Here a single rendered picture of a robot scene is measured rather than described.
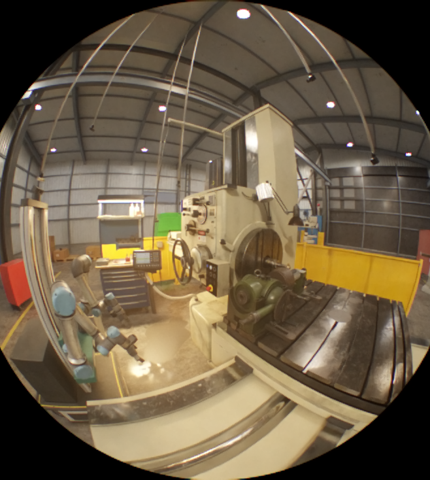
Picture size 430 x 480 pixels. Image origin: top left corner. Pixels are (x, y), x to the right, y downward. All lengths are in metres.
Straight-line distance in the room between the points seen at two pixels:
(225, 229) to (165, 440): 1.34
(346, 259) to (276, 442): 2.84
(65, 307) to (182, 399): 0.72
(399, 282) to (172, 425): 3.29
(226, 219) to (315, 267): 2.53
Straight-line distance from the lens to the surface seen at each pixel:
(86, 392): 1.69
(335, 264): 3.22
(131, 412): 1.01
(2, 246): 5.39
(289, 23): 7.23
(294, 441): 1.00
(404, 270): 3.25
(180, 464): 0.93
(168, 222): 5.18
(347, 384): 0.87
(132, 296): 2.83
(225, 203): 1.14
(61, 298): 0.79
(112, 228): 3.06
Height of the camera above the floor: 1.62
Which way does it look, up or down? 7 degrees down
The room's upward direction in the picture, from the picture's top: 1 degrees clockwise
